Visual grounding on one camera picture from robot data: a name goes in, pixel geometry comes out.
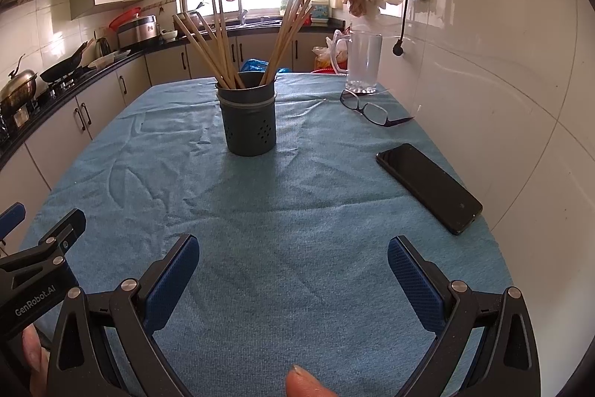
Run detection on white dish tray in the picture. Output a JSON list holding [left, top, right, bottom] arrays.
[[87, 49, 133, 70]]

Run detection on black cable with round plug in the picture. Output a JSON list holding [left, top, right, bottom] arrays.
[[393, 0, 412, 57]]

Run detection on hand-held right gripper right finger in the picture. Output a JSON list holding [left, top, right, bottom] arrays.
[[387, 235, 542, 397]]

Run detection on cream lower kitchen cabinets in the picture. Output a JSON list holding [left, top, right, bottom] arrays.
[[0, 32, 347, 212]]

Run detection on silver rice cooker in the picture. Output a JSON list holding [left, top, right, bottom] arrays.
[[116, 15, 159, 49]]

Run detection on black wok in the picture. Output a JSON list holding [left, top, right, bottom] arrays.
[[39, 41, 89, 84]]

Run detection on black kitchen countertop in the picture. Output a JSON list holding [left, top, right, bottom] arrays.
[[0, 18, 347, 170]]

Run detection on steel kettle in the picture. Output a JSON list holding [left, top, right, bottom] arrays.
[[93, 36, 115, 58]]

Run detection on steel pot with lid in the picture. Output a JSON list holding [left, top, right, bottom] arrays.
[[0, 53, 39, 114]]

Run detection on black framed eyeglasses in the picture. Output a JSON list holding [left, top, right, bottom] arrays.
[[339, 87, 414, 128]]

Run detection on brownish plastic bag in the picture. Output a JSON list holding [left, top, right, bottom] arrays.
[[346, 0, 384, 17]]

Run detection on bunch of wooden chopsticks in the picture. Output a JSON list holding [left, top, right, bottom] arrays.
[[173, 0, 313, 90]]

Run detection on red lid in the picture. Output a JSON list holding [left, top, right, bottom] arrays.
[[108, 6, 141, 29]]

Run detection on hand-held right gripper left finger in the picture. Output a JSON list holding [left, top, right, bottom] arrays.
[[46, 233, 202, 397]]

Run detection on blue towel table cloth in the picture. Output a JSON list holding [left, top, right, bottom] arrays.
[[19, 72, 514, 397]]

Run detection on gas stove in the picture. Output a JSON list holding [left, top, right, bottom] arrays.
[[35, 69, 94, 100]]

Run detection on person's right hand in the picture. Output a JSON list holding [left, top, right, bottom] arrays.
[[284, 364, 340, 397]]

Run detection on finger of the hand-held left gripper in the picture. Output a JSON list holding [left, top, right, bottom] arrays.
[[0, 202, 26, 240], [0, 208, 87, 286]]

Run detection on blue plastic bag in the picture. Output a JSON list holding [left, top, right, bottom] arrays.
[[239, 58, 293, 74]]

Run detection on black smartphone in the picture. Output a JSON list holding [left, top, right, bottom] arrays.
[[376, 143, 484, 236]]

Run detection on dark grey chopstick holder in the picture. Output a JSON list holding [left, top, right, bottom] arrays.
[[215, 71, 278, 157]]

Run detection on person's left hand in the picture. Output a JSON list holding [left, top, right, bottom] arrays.
[[21, 325, 51, 397]]

